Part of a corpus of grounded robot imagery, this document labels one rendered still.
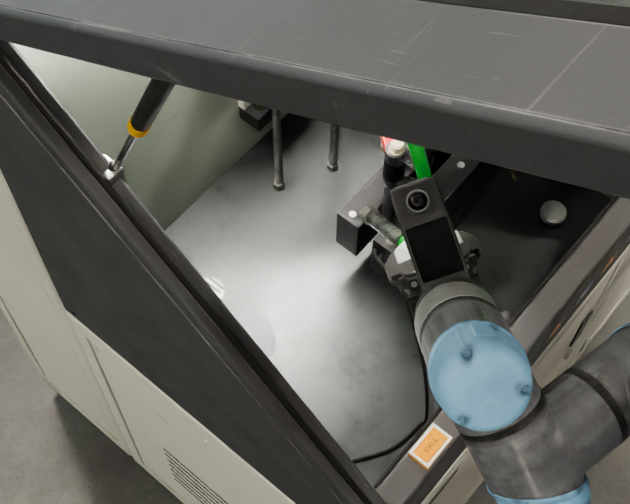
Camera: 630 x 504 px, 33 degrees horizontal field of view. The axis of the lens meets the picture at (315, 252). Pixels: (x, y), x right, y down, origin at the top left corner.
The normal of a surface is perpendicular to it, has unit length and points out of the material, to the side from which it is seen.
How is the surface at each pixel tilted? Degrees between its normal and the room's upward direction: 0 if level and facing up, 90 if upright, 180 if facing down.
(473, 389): 45
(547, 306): 0
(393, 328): 0
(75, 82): 90
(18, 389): 0
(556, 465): 39
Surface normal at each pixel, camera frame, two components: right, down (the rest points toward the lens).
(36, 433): 0.00, -0.47
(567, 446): 0.29, -0.08
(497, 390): 0.02, 0.29
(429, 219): -0.15, -0.19
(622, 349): -0.46, -0.73
